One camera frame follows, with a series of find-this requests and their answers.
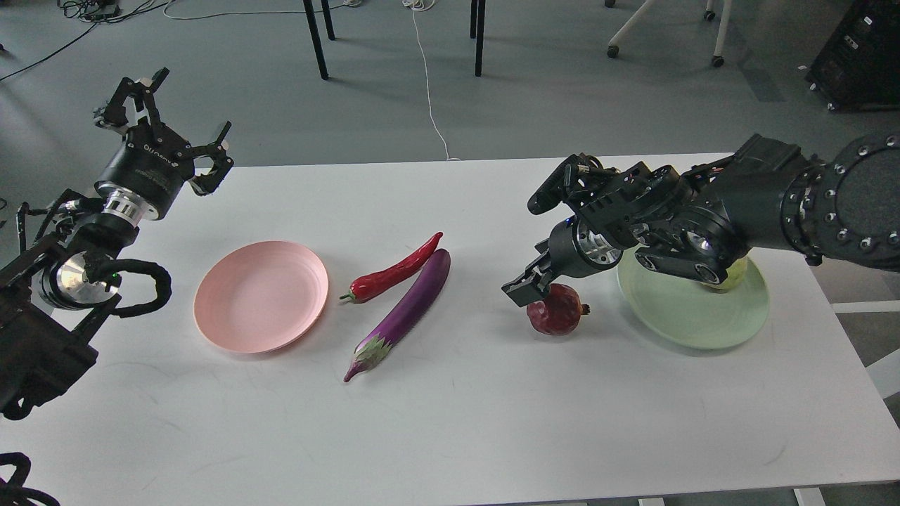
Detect black equipment case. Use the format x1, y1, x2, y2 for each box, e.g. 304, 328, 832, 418
806, 1, 899, 112

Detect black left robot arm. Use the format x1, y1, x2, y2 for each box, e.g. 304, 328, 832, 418
1, 68, 233, 420

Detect red pomegranate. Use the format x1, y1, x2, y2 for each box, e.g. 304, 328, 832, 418
526, 284, 591, 336

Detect white floor cable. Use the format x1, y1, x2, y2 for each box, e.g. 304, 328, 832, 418
163, 0, 461, 162

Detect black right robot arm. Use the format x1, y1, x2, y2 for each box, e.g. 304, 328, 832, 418
502, 131, 899, 307

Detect black floor cables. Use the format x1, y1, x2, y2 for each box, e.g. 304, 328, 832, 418
0, 0, 169, 84

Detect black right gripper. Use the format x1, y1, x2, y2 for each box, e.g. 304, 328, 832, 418
501, 220, 623, 307

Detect white chair base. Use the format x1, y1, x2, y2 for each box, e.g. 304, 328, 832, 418
605, 1, 734, 68

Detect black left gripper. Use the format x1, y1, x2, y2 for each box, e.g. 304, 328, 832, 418
94, 67, 235, 221

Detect purple eggplant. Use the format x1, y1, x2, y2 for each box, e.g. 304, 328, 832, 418
343, 249, 452, 382

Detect green plate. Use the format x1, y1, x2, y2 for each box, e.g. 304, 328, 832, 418
617, 250, 769, 350

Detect red chili pepper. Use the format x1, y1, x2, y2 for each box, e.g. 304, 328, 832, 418
340, 233, 444, 304

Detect green pink peach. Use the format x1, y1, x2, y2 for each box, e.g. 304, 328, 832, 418
700, 256, 749, 292

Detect black table legs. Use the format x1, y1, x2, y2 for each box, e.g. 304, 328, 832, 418
302, 0, 486, 81

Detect pink plate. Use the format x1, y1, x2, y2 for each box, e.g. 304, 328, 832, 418
193, 240, 329, 353

